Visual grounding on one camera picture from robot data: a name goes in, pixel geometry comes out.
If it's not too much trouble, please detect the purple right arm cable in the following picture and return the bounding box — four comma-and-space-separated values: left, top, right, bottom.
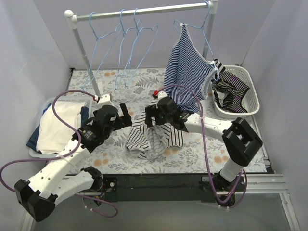
157, 84, 247, 207

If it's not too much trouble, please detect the white plastic basket left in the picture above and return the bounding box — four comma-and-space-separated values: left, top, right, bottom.
29, 96, 92, 158

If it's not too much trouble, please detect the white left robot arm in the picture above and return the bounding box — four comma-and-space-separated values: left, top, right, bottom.
14, 103, 132, 222

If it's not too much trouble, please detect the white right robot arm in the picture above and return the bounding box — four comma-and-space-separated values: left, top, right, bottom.
145, 96, 263, 191

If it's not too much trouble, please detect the floral patterned table mat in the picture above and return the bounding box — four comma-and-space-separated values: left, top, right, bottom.
68, 68, 267, 175

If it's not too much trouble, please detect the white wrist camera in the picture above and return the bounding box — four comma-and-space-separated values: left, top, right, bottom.
95, 93, 114, 108
153, 90, 167, 101

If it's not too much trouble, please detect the light blue wire hanger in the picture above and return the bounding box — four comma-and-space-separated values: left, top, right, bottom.
82, 12, 122, 92

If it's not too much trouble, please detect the white perforated plastic basket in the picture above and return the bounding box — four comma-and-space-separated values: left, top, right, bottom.
210, 63, 260, 119

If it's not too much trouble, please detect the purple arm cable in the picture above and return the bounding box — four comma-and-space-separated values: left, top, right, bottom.
0, 89, 118, 218
157, 84, 247, 207

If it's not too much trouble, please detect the blue white striped tank top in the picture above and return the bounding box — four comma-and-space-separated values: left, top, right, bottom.
164, 24, 218, 113

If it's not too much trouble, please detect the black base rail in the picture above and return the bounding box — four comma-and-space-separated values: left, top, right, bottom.
72, 172, 244, 203

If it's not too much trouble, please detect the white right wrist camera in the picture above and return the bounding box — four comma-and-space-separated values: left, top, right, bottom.
153, 90, 167, 101

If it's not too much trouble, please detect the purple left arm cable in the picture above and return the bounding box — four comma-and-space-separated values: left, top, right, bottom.
0, 89, 118, 218

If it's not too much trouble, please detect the wide black white striped tank top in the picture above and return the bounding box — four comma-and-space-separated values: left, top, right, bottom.
214, 59, 227, 79

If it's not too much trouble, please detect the white black thin striped tank top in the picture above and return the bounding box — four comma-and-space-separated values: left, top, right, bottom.
125, 112, 183, 160

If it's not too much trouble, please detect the silver white clothes rack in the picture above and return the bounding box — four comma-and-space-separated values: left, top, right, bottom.
64, 0, 218, 96

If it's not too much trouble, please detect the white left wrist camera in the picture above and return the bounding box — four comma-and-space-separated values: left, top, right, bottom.
95, 93, 114, 108

